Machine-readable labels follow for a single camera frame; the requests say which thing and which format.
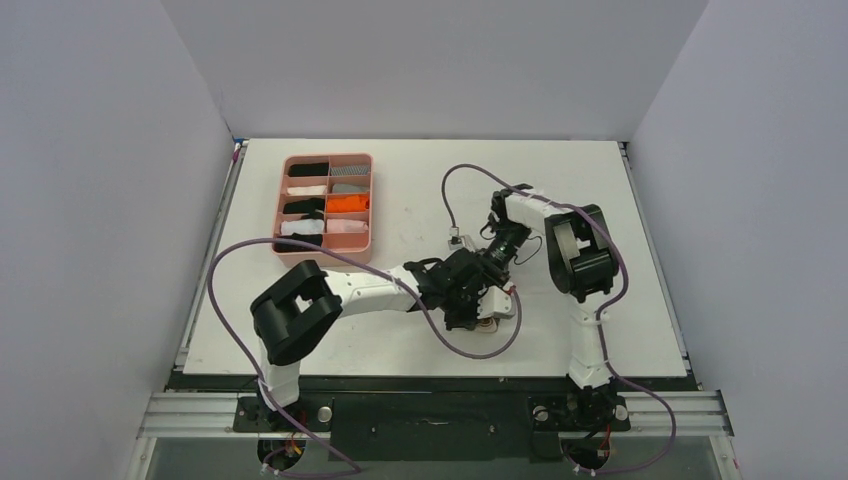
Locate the black rolled underwear bottom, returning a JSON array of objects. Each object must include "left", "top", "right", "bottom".
[{"left": 272, "top": 234, "right": 323, "bottom": 254}]

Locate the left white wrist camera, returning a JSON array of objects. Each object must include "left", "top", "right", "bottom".
[{"left": 477, "top": 286, "right": 515, "bottom": 320}]

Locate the white rolled underwear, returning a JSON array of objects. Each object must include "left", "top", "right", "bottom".
[
  {"left": 286, "top": 185, "right": 327, "bottom": 196},
  {"left": 279, "top": 219, "right": 325, "bottom": 236}
]

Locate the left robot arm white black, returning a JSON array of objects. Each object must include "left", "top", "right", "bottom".
[{"left": 250, "top": 250, "right": 512, "bottom": 430}]

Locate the pink divided organizer tray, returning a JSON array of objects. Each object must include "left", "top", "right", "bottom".
[{"left": 271, "top": 152, "right": 375, "bottom": 268}]

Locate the black rolled underwear top left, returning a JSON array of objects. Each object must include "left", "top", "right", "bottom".
[{"left": 286, "top": 162, "right": 330, "bottom": 177}]

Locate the olive underwear beige waistband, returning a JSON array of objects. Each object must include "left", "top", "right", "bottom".
[{"left": 475, "top": 318, "right": 499, "bottom": 333}]

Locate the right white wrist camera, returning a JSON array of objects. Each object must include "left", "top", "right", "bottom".
[{"left": 448, "top": 226, "right": 476, "bottom": 251}]

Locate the white rolled underwear lower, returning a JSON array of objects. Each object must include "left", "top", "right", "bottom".
[{"left": 279, "top": 219, "right": 325, "bottom": 236}]

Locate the aluminium frame rail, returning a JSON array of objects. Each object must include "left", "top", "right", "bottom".
[{"left": 125, "top": 391, "right": 742, "bottom": 479}]

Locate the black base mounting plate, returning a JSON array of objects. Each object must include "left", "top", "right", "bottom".
[{"left": 165, "top": 374, "right": 700, "bottom": 463}]

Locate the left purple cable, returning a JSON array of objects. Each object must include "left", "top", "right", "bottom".
[{"left": 206, "top": 237, "right": 525, "bottom": 480}]

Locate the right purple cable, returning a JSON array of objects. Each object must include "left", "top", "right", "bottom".
[{"left": 441, "top": 163, "right": 677, "bottom": 478}]

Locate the orange rolled underwear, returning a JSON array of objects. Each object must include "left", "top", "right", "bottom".
[{"left": 325, "top": 194, "right": 370, "bottom": 214}]

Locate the purple cable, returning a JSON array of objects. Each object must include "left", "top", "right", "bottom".
[
  {"left": 206, "top": 237, "right": 525, "bottom": 480},
  {"left": 441, "top": 163, "right": 677, "bottom": 478}
]

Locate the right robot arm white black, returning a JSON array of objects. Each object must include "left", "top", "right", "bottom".
[{"left": 475, "top": 184, "right": 620, "bottom": 430}]

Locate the black rolled underwear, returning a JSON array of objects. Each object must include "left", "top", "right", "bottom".
[
  {"left": 272, "top": 234, "right": 323, "bottom": 254},
  {"left": 282, "top": 198, "right": 326, "bottom": 220},
  {"left": 286, "top": 162, "right": 330, "bottom": 177}
]

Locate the grey striped rolled underwear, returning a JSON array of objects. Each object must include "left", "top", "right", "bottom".
[{"left": 330, "top": 164, "right": 371, "bottom": 176}]

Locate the pink rolled underwear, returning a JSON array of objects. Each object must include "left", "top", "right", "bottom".
[{"left": 326, "top": 218, "right": 369, "bottom": 234}]

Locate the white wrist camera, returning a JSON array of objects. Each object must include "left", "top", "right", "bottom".
[
  {"left": 448, "top": 226, "right": 476, "bottom": 251},
  {"left": 477, "top": 286, "right": 515, "bottom": 320}
]

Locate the black rolled underwear middle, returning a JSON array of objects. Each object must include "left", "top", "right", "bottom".
[{"left": 282, "top": 198, "right": 326, "bottom": 220}]

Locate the white rolled underwear upper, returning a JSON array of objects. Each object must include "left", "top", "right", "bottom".
[{"left": 286, "top": 185, "right": 327, "bottom": 196}]

